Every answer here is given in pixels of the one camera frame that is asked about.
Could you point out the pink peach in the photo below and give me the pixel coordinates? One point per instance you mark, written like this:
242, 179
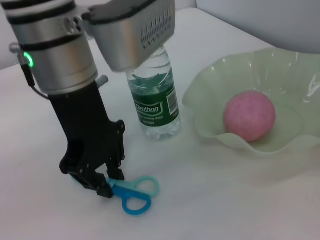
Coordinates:
250, 115

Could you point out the clear green-label water bottle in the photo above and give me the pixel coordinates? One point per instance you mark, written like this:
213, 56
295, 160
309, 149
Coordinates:
157, 107

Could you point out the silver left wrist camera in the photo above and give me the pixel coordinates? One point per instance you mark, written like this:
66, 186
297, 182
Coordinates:
130, 32

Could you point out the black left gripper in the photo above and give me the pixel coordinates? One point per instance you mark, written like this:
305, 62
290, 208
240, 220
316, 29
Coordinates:
85, 125

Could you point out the green glass fruit plate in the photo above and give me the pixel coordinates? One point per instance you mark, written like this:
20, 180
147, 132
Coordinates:
287, 75

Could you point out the blue teal scissors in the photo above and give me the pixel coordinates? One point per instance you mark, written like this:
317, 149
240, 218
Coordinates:
117, 191

